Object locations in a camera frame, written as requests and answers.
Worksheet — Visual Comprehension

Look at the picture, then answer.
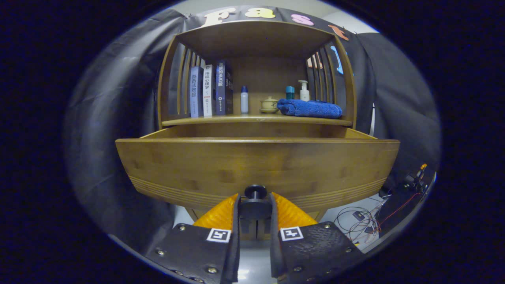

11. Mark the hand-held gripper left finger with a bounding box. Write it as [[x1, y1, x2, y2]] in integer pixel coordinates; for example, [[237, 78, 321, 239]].
[[144, 193, 241, 284]]

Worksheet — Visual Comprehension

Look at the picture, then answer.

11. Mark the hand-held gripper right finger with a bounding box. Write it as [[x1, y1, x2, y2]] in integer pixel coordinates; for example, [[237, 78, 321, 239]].
[[269, 192, 365, 282]]

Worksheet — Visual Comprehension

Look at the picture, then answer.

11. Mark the black drawer knob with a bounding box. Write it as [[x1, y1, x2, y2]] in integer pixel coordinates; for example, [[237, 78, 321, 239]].
[[238, 184, 273, 221]]

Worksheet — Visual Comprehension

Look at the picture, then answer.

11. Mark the wooden drawer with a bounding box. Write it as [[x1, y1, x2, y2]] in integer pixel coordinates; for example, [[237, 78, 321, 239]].
[[115, 127, 400, 213]]

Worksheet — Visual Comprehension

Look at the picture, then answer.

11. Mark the wooden cabinet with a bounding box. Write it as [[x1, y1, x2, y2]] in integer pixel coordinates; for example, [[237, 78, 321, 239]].
[[157, 20, 357, 240]]

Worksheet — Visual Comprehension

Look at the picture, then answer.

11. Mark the lidded ceramic teacup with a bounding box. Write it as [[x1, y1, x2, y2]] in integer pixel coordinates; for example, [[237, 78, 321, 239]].
[[260, 96, 280, 114]]

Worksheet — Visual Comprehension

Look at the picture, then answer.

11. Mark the folded blue towel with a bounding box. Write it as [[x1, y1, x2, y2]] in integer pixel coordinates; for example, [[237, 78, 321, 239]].
[[277, 98, 343, 119]]

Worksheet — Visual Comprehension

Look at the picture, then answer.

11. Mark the white book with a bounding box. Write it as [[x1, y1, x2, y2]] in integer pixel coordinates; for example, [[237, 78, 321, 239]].
[[203, 64, 217, 117]]

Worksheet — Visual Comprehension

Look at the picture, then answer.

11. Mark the dark blue book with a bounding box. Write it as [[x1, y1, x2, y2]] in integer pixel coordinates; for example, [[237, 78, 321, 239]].
[[215, 60, 234, 116]]

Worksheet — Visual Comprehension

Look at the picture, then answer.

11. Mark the light blue book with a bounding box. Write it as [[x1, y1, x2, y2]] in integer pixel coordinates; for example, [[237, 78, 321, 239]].
[[190, 66, 204, 118]]

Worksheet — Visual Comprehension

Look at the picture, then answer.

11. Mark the black backdrop cloth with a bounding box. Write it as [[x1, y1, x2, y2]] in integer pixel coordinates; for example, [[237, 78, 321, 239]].
[[63, 6, 441, 253]]

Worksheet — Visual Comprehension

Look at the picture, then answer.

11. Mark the tangle of floor cables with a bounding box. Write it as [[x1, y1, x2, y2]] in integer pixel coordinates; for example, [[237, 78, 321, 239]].
[[335, 195, 389, 243]]

